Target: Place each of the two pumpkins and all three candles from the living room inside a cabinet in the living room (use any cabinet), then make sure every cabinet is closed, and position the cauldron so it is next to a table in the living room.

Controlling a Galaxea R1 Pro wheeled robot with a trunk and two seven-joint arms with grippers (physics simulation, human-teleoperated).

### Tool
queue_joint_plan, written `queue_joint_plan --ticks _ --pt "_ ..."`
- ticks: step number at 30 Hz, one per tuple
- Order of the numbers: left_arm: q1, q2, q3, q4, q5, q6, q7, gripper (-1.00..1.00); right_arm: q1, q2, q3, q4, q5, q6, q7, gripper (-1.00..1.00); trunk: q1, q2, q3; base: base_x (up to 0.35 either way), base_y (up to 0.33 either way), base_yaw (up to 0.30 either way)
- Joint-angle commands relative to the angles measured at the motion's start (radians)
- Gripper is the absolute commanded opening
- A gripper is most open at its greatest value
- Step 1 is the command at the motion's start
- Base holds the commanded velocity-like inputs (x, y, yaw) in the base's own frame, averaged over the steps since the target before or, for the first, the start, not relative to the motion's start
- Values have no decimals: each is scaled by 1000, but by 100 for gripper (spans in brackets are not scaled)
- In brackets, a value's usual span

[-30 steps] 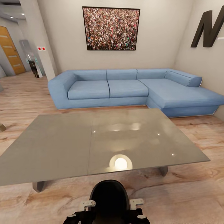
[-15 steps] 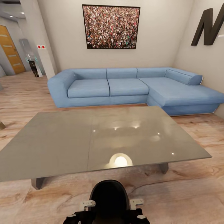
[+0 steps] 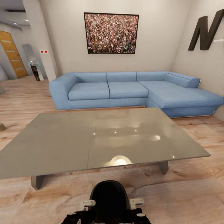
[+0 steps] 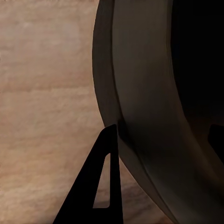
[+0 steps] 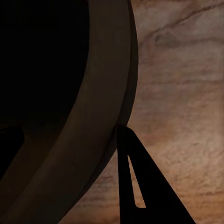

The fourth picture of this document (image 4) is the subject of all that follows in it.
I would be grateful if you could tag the cauldron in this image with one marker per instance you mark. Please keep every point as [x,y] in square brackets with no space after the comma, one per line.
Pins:
[158,73]

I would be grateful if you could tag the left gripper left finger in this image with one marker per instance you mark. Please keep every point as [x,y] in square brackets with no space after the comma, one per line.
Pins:
[78,205]

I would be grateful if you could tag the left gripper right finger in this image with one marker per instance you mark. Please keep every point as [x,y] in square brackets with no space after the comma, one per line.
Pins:
[216,140]

